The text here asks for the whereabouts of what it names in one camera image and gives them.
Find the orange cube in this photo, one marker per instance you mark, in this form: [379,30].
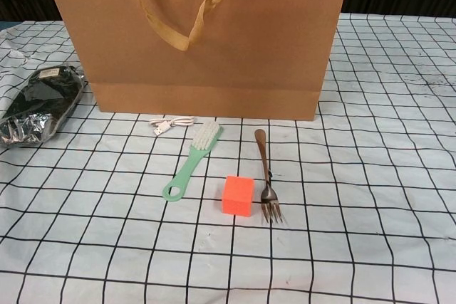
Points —
[238,195]

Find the green plastic brush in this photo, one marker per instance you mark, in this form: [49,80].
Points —
[189,165]

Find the brown paper bag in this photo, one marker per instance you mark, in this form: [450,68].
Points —
[249,51]

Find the white checked tablecloth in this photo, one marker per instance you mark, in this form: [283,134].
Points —
[392,247]

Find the black item in plastic wrap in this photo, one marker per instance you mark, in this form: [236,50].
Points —
[39,97]

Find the metal fork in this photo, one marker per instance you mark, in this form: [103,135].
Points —
[267,193]

